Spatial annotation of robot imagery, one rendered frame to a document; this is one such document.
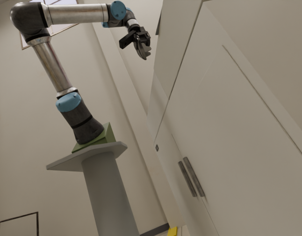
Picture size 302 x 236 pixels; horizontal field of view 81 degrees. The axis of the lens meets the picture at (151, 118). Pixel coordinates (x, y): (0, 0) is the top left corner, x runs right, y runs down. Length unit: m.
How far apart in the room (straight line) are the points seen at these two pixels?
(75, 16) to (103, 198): 0.79
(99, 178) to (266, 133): 0.69
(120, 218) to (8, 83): 4.60
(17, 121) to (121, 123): 2.20
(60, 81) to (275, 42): 0.91
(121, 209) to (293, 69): 0.74
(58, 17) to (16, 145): 3.57
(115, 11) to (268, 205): 0.89
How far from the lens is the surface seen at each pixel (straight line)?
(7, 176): 4.28
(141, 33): 1.02
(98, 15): 0.96
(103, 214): 0.84
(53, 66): 1.04
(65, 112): 0.91
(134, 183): 3.00
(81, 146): 0.92
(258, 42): 0.35
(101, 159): 0.86
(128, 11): 1.15
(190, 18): 0.43
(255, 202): 0.44
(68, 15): 0.94
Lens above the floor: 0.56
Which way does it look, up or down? 21 degrees up
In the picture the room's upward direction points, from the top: 24 degrees counter-clockwise
